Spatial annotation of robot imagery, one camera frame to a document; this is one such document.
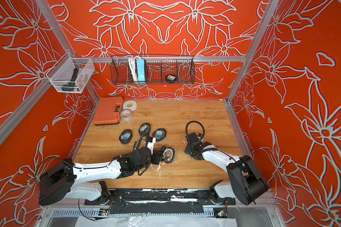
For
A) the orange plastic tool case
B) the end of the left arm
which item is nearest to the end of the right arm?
the end of the left arm

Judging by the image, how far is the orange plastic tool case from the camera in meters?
1.03

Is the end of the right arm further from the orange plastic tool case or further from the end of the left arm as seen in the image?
the orange plastic tool case
